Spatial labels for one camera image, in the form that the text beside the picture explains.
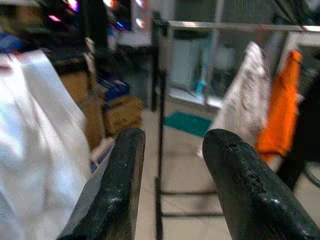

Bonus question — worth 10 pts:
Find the large brown cardboard box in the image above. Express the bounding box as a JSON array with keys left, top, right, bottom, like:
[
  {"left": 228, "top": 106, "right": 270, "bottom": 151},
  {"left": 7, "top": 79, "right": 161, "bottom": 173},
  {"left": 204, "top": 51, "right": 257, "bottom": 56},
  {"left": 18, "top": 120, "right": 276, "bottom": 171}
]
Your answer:
[{"left": 59, "top": 71, "right": 107, "bottom": 151}]

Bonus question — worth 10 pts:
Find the printed brown cardboard box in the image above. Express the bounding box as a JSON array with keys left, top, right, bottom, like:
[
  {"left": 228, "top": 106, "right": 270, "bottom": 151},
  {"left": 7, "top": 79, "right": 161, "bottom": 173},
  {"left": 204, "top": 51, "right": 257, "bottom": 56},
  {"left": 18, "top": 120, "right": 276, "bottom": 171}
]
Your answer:
[{"left": 103, "top": 95, "right": 144, "bottom": 138}]

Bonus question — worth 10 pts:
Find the thin white garment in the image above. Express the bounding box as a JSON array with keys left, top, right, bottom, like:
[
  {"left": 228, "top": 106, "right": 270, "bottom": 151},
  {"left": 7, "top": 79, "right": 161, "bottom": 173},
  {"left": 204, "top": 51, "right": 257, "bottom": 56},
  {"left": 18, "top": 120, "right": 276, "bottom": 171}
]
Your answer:
[{"left": 0, "top": 48, "right": 116, "bottom": 240}]

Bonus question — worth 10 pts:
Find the teal floor mat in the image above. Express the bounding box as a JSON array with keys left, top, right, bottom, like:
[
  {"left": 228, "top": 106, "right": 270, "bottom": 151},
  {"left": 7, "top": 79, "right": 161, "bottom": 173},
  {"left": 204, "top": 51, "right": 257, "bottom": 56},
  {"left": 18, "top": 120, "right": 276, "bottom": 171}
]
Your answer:
[{"left": 163, "top": 111, "right": 214, "bottom": 138}]

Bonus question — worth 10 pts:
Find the blue printed carton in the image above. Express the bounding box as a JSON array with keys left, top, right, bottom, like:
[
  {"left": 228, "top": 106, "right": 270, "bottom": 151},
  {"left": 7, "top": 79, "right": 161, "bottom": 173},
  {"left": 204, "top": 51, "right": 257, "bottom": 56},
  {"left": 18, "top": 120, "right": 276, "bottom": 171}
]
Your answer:
[{"left": 96, "top": 76, "right": 131, "bottom": 103}]

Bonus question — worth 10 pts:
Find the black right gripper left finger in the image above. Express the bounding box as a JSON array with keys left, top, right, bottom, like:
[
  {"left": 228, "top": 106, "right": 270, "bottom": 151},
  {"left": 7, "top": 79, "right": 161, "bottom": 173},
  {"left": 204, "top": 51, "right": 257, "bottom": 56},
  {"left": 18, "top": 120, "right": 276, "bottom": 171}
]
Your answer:
[{"left": 57, "top": 127, "right": 146, "bottom": 240}]

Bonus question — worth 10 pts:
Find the orange polo shirt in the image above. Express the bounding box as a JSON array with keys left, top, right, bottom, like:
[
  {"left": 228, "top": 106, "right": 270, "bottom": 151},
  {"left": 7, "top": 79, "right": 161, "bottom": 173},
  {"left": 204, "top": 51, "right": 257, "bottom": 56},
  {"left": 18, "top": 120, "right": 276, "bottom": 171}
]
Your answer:
[{"left": 255, "top": 49, "right": 304, "bottom": 164}]

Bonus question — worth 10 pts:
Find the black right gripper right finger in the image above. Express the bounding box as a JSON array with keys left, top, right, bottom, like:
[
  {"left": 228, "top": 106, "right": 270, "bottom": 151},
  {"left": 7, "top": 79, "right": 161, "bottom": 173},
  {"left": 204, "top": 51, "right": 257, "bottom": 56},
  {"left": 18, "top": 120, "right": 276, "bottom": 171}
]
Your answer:
[{"left": 201, "top": 128, "right": 320, "bottom": 240}]

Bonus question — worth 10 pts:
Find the chrome black clothes rack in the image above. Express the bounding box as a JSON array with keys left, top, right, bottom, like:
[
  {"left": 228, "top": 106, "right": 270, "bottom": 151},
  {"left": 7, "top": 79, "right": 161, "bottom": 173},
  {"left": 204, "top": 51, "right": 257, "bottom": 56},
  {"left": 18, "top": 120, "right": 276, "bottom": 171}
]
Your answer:
[{"left": 150, "top": 19, "right": 320, "bottom": 240}]

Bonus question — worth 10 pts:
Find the white short sleeve shirt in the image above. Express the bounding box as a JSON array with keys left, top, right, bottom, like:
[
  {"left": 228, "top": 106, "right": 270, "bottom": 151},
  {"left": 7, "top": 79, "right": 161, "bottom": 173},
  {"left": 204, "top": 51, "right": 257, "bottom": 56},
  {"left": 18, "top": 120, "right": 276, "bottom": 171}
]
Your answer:
[{"left": 212, "top": 41, "right": 273, "bottom": 152}]

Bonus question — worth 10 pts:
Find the black shirt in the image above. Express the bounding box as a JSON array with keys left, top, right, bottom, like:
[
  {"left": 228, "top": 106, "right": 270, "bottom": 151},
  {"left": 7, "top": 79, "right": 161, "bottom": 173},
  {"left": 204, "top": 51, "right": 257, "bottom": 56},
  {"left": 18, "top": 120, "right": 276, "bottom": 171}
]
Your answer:
[{"left": 284, "top": 72, "right": 320, "bottom": 191}]

